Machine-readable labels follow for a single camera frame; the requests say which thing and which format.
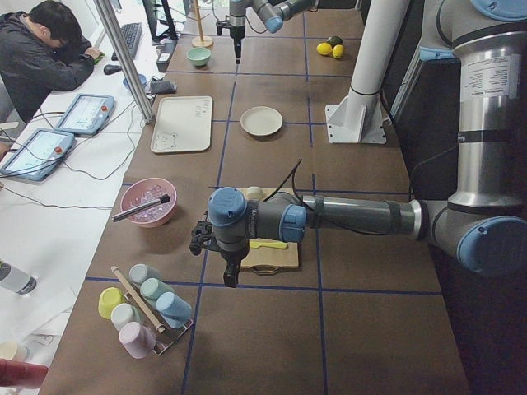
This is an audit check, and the bamboo cutting board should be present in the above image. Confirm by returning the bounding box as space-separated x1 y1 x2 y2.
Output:
233 187 301 275

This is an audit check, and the red bottle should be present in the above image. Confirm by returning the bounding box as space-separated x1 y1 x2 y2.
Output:
1 359 49 389

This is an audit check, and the yellow plastic knife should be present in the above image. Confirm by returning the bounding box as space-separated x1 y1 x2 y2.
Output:
250 240 288 249

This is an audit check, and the grey folded cloth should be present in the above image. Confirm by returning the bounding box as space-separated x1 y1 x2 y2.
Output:
150 81 177 95

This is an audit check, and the green lime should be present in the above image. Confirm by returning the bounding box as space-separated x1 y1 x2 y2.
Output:
325 35 343 48

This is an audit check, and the pink bowl with ice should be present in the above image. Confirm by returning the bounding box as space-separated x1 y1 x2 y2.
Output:
120 178 177 228

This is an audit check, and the teach pendant far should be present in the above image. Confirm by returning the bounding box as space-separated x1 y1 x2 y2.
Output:
54 94 115 136

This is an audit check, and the black keyboard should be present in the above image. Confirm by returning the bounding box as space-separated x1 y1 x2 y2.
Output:
120 22 142 59

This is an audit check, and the teach pendant near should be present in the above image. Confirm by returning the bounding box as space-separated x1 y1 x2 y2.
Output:
1 128 75 181

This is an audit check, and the green cup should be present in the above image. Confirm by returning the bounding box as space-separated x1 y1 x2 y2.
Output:
140 277 174 307

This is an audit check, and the cream round plate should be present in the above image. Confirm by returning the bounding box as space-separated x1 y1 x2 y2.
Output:
240 106 283 137

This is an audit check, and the light blue cup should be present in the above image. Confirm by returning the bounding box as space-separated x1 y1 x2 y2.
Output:
156 292 192 328

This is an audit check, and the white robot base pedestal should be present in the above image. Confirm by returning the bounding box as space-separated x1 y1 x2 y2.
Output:
325 0 410 144

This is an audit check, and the person in black jacket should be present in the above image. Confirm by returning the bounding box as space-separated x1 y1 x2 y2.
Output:
1 1 103 123

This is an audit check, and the blue bowl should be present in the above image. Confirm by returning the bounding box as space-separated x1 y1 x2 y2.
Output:
123 74 147 91

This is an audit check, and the steel muddler black tip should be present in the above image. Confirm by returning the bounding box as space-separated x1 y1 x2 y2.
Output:
111 194 170 222

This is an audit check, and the pink cup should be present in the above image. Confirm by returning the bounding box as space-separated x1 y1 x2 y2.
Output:
119 322 156 359

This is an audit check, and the paper cup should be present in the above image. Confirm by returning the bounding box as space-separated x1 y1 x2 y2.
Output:
0 341 30 362

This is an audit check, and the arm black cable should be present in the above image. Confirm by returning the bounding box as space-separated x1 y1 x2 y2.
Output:
263 158 392 236

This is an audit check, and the clear water bottle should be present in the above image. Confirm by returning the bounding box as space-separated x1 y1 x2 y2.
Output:
0 261 37 295

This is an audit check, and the aluminium frame post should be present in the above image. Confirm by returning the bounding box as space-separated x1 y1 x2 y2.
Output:
94 0 155 124

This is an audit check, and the teach pendant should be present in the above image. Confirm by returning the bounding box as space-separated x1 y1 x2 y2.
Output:
1 128 75 181
54 94 115 136

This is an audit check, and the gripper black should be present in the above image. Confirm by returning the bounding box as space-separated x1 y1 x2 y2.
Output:
216 18 246 64
189 221 250 287

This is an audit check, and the wooden mug tree stand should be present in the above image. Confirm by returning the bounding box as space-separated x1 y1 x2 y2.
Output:
189 0 213 49

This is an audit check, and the white steamed bun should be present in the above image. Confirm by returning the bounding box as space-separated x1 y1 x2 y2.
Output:
246 186 264 200

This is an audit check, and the yellow lemon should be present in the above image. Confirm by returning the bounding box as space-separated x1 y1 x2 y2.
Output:
332 44 344 59
316 42 333 56

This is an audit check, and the yellow lemon upper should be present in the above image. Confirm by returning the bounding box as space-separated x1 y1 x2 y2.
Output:
316 42 333 56

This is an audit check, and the yellow lemon lower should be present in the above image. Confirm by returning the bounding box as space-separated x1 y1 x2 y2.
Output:
332 44 344 59

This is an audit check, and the white bear tray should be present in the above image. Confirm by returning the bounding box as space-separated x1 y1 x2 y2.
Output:
150 95 213 154

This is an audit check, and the black computer mouse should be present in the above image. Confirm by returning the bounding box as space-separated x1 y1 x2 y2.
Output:
103 64 122 76

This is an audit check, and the black label stand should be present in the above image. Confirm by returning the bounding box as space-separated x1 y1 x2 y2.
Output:
156 39 177 72

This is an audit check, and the grey cup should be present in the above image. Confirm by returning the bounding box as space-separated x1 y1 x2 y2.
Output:
128 263 162 286

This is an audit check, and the mint green bowl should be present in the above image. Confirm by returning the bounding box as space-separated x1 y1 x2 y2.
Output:
186 47 212 67

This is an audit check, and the white cup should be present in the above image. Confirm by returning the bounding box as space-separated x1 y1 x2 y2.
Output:
110 303 144 332

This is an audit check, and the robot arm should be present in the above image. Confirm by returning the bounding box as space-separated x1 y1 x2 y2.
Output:
189 1 526 287
216 0 319 64

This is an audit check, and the yellow cup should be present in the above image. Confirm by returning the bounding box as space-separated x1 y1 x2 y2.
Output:
98 287 124 319

